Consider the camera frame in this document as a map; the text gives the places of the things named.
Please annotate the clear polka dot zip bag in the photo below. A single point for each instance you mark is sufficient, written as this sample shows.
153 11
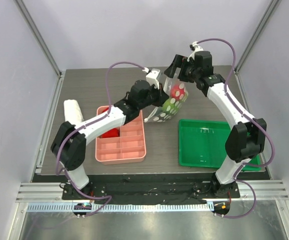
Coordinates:
157 115

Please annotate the aluminium frame post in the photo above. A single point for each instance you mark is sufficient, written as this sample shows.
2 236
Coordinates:
37 35
268 13

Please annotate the red fake apple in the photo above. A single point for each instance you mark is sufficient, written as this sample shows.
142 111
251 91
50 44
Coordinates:
178 91

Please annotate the white crumpled cloth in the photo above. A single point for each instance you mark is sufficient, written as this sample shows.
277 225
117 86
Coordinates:
72 112

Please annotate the green plastic tray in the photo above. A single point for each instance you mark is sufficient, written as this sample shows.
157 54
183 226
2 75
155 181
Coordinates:
201 143

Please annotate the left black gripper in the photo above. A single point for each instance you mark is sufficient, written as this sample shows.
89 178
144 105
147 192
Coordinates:
161 95

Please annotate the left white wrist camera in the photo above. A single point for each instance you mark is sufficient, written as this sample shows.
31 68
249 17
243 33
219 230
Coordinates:
152 77

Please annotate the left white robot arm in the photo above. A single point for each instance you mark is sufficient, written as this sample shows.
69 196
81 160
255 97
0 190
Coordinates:
70 143

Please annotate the red fabric item bottom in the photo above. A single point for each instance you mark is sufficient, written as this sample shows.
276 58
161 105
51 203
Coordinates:
113 133

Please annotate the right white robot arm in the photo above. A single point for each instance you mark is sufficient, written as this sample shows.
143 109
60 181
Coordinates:
246 138

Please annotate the pink divided organizer tray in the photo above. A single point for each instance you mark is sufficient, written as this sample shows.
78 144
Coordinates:
129 147

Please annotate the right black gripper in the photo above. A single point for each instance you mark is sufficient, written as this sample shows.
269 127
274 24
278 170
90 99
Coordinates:
180 66

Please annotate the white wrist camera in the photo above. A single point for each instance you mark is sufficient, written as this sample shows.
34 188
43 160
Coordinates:
194 47
152 77

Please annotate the left aluminium frame post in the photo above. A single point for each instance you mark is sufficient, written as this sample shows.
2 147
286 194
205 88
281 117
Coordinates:
37 35

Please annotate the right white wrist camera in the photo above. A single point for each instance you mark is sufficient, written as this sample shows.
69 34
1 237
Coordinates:
194 47

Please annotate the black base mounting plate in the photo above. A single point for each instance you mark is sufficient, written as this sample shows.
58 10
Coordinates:
156 189

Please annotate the green fake apple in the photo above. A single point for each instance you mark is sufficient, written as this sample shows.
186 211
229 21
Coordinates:
171 106

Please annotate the right aluminium frame post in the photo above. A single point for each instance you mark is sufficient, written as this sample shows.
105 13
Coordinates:
268 13

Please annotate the white slotted cable duct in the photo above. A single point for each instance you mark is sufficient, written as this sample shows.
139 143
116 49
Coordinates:
115 208

